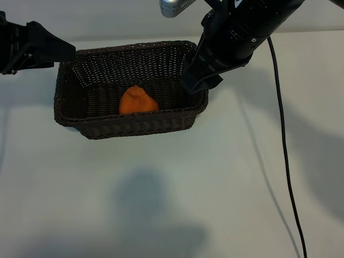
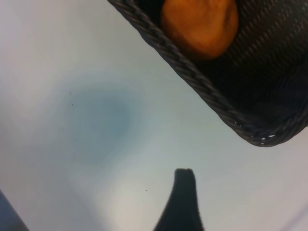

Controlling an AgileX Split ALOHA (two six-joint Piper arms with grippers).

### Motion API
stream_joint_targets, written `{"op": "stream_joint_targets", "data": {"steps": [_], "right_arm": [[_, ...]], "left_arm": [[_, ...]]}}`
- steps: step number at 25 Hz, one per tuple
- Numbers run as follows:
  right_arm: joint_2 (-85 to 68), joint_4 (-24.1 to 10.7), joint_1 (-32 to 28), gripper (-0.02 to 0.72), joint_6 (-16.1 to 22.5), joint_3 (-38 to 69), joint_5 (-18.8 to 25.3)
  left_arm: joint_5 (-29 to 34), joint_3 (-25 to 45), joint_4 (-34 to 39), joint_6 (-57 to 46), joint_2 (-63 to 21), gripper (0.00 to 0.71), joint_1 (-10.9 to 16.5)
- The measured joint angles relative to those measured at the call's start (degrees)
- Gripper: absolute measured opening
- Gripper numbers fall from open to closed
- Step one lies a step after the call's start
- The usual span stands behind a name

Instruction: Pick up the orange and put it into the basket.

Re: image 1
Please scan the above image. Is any thin black camera cable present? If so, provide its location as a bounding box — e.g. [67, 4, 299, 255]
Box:
[267, 36, 307, 258]

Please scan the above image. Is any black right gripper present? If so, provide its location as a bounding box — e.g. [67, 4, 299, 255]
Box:
[182, 5, 259, 95]

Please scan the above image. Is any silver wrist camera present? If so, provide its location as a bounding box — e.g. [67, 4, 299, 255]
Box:
[160, 0, 194, 19]

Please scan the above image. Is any orange fruit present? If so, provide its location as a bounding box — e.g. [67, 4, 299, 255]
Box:
[118, 84, 160, 115]

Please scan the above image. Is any dark brown wicker basket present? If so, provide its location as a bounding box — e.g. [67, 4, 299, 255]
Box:
[53, 40, 210, 140]

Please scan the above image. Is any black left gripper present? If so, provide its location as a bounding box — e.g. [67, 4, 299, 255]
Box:
[0, 10, 77, 75]

